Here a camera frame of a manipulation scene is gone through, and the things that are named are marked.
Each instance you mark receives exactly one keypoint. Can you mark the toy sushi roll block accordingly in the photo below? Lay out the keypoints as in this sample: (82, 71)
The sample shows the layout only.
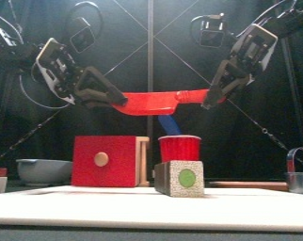
(181, 179)

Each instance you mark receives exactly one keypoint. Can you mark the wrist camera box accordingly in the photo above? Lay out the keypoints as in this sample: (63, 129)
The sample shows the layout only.
(83, 35)
(211, 33)

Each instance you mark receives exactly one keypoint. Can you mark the grey bowl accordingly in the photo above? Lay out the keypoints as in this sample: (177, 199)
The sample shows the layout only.
(42, 172)

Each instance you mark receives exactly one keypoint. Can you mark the flat wooden board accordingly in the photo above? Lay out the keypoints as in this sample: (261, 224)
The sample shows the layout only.
(250, 185)

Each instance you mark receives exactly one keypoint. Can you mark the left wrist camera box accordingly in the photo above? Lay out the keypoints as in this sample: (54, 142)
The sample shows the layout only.
(83, 35)

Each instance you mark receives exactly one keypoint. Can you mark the vertical metal frame pole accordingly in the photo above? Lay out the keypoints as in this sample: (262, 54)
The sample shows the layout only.
(150, 56)

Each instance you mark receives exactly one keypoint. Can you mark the red wooden box with knob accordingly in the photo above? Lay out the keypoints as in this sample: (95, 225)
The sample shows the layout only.
(111, 161)

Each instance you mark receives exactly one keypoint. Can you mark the red toy knife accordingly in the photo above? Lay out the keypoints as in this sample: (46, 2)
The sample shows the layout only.
(158, 102)

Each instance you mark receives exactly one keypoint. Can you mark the red plastic cup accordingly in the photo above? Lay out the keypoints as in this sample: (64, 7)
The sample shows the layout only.
(179, 149)

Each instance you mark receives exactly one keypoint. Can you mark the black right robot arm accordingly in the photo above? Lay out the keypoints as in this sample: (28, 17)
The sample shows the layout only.
(290, 19)

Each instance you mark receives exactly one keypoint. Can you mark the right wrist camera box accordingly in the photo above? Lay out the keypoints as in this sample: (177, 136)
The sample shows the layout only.
(211, 33)

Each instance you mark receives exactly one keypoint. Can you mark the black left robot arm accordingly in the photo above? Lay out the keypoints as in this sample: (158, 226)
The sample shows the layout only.
(7, 47)

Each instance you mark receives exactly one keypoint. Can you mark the white cutting board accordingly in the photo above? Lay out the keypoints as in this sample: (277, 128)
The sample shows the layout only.
(149, 208)

